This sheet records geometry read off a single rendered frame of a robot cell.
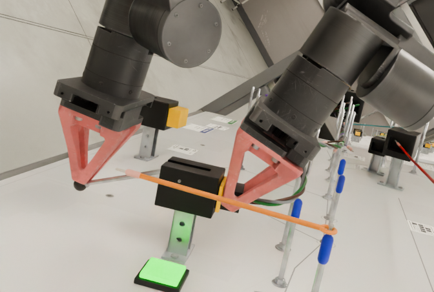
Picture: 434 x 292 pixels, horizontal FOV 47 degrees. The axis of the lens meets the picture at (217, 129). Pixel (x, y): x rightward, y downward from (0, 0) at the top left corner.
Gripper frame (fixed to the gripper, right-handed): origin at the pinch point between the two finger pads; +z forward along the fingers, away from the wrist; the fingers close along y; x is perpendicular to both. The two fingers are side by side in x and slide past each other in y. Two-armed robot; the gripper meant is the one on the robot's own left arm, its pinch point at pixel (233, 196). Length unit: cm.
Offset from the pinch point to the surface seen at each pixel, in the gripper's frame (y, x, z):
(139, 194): 13.8, 8.6, 11.1
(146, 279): -7.6, 2.6, 8.2
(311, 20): 761, -11, -77
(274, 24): 773, 34, -41
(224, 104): 94, 8, 7
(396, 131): 45, -21, -14
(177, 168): -2.0, 5.8, 0.3
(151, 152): 32.0, 12.1, 11.4
